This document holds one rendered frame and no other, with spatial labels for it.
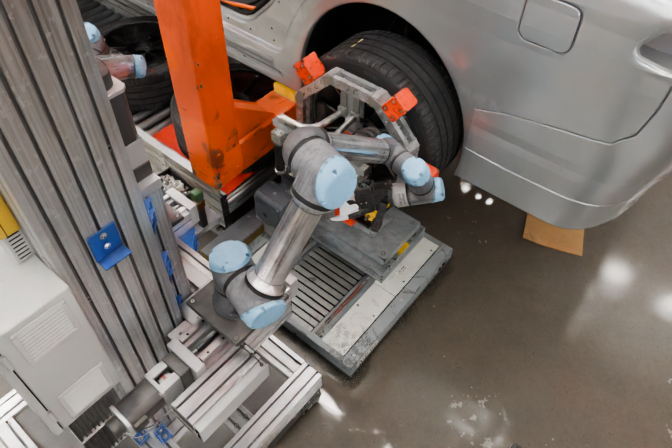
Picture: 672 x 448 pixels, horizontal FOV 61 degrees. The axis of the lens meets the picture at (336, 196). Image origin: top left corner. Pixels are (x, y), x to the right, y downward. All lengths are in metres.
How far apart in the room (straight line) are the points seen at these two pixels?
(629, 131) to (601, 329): 1.29
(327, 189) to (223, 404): 0.74
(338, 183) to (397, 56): 0.87
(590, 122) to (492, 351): 1.22
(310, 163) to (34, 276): 0.67
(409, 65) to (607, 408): 1.64
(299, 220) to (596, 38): 0.96
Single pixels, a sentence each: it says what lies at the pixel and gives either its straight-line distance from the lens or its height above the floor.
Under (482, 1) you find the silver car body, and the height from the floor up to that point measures 1.46.
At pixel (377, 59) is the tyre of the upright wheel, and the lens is 2.06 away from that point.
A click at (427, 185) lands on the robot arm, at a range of 1.68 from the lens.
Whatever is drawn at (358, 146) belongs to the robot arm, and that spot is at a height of 1.26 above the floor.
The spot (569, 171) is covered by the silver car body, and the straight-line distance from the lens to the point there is 2.03.
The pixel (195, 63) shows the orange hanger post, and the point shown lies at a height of 1.16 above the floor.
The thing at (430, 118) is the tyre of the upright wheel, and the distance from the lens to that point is 2.04.
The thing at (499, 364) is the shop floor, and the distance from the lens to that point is 2.70.
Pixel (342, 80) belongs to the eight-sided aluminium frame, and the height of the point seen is 1.12.
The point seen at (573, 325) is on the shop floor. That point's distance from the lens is 2.92.
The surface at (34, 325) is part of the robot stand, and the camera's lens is 1.43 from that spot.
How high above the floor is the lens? 2.31
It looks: 47 degrees down
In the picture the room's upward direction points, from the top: 2 degrees clockwise
